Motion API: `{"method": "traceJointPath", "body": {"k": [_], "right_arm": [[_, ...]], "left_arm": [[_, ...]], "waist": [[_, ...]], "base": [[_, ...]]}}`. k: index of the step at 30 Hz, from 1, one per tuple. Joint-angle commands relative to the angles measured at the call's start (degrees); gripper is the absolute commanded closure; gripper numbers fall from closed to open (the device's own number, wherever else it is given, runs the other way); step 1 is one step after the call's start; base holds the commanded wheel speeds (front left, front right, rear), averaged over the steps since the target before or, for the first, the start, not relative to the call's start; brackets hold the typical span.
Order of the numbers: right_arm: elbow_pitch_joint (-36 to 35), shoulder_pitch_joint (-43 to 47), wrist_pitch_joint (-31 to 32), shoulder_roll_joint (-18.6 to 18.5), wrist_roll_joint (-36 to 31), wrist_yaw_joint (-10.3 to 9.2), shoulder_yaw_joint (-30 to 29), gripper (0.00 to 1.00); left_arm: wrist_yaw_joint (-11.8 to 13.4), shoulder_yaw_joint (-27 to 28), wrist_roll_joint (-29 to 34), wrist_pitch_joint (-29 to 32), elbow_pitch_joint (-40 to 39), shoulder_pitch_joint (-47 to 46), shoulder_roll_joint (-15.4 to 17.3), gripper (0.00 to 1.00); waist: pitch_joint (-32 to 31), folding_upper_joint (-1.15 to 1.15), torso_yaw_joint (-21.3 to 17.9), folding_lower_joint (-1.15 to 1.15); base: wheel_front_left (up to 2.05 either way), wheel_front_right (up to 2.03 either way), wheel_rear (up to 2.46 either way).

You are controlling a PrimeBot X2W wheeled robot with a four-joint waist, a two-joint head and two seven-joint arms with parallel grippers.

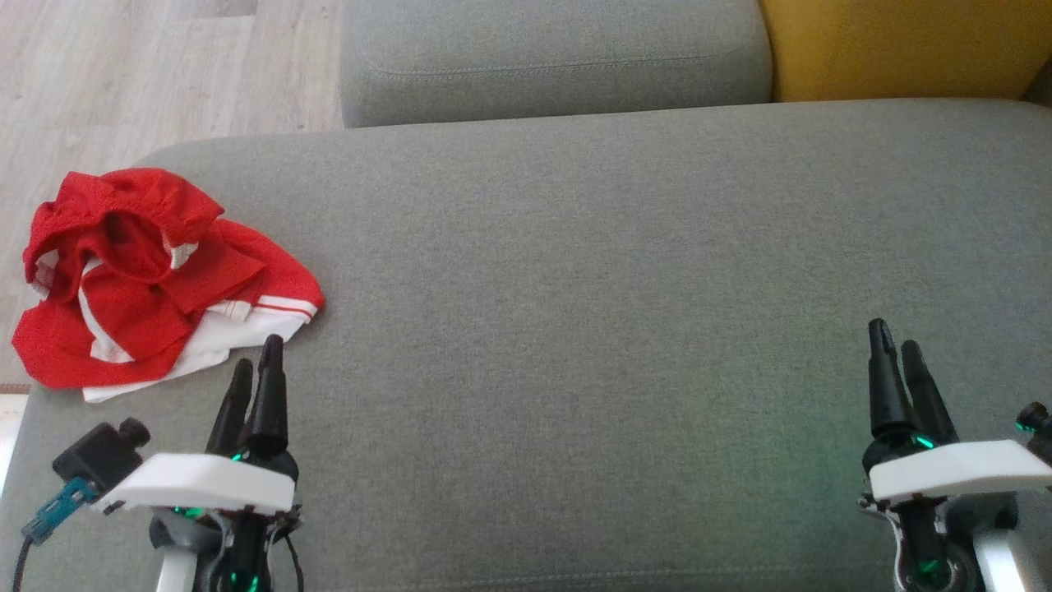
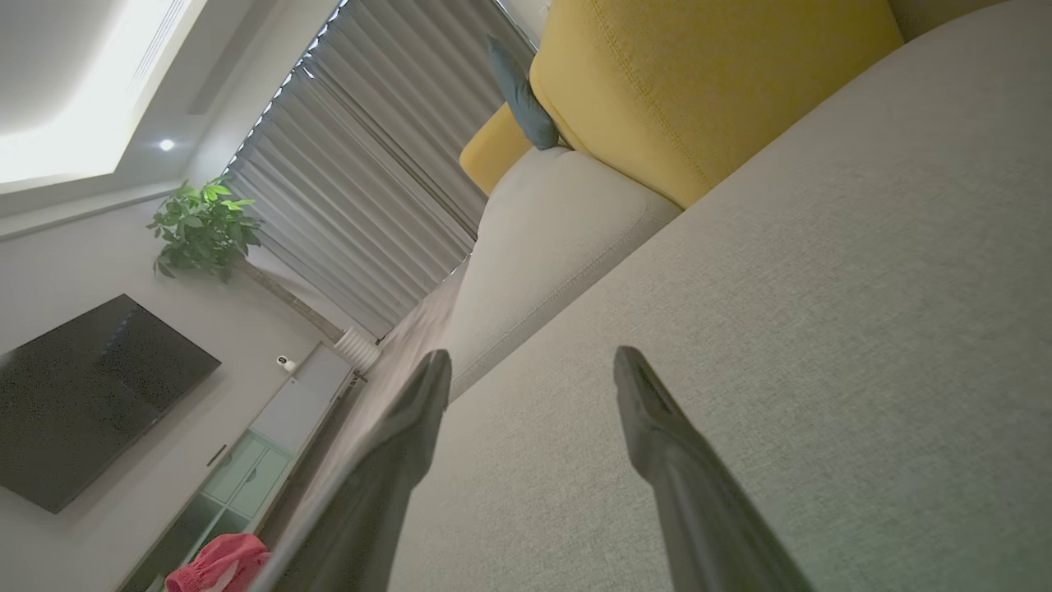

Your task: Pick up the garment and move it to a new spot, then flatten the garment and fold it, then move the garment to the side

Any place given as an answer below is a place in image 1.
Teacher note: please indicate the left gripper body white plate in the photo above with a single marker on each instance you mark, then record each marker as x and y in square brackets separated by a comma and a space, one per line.
[205, 481]

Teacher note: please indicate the yellow sofa cushion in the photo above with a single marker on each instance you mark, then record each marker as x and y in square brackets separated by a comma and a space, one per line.
[904, 45]

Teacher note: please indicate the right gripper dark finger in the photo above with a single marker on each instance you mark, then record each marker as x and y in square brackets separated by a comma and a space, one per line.
[929, 403]
[886, 386]

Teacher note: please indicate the grey sofa back cushion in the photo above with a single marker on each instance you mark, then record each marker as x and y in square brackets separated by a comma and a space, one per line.
[559, 57]

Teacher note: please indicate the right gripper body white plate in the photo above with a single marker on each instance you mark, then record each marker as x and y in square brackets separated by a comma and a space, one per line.
[962, 473]

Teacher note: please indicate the grey sofa seat cushion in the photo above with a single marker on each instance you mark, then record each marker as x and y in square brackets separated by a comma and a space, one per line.
[575, 288]

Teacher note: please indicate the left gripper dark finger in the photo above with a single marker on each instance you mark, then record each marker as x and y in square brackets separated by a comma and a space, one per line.
[233, 411]
[269, 403]

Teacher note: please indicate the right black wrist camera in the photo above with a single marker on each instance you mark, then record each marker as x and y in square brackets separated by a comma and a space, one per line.
[1037, 423]

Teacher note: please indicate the red shirt with white sleeves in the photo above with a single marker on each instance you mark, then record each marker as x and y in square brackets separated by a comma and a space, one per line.
[246, 329]

